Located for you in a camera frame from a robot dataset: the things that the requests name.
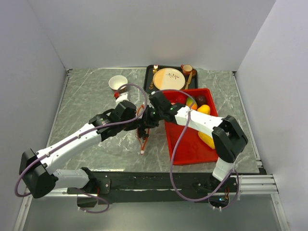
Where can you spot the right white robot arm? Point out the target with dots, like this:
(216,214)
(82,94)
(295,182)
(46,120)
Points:
(228,136)

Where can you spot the orange white plate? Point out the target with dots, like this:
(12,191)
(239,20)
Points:
(168,78)

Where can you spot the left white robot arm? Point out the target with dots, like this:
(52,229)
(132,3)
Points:
(40,170)

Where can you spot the gold fork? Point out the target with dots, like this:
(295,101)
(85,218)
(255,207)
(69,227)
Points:
(155,69)

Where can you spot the black serving tray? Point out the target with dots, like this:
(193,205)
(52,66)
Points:
(149,74)

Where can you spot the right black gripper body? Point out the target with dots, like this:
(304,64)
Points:
(152,117)

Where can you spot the white brown bowl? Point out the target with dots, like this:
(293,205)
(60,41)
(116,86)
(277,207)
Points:
(117,81)

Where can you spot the small brown cup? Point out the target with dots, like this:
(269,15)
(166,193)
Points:
(186,69)

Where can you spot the yellow pear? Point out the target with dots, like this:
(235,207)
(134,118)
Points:
(205,109)

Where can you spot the gold spoon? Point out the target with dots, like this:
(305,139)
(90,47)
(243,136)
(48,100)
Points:
(193,72)

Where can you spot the dark grape bunch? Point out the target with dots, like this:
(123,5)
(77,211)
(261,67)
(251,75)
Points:
(143,135)

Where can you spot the dark purple passionfruit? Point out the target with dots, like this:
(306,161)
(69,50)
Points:
(201,100)

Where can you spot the red plastic bin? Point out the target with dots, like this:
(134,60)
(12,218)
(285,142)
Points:
(191,150)

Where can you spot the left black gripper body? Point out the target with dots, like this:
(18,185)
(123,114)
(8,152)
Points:
(128,125)

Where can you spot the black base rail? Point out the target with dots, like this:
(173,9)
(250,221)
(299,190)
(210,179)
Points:
(125,187)

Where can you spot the clear zip top bag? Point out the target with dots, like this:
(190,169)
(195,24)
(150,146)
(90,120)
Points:
(126,138)

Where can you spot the green orange mango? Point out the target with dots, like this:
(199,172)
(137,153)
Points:
(190,102)

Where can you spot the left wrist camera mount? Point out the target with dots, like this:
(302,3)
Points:
(119,97)

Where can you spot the red wrinkled fruit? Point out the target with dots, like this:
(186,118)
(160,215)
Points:
(180,99)

